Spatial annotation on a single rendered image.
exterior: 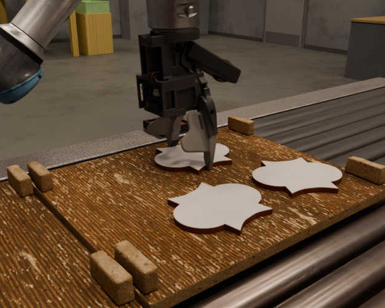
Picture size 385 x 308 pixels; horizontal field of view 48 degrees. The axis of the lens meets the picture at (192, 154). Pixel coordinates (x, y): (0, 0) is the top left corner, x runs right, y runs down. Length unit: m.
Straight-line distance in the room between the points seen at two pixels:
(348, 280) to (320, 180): 0.19
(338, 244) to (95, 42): 7.67
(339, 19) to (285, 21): 1.25
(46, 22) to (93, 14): 7.04
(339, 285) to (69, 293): 0.27
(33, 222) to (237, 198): 0.25
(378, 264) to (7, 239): 0.41
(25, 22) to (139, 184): 0.51
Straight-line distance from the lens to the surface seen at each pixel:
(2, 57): 1.00
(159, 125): 0.72
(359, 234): 0.58
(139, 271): 0.42
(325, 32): 8.67
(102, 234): 0.52
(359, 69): 6.21
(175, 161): 0.68
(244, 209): 0.55
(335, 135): 0.94
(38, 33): 1.02
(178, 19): 0.61
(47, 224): 0.56
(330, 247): 0.55
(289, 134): 0.91
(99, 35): 8.12
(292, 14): 9.12
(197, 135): 0.65
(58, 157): 0.81
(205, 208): 0.55
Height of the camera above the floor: 1.21
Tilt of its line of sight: 22 degrees down
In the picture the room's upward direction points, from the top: straight up
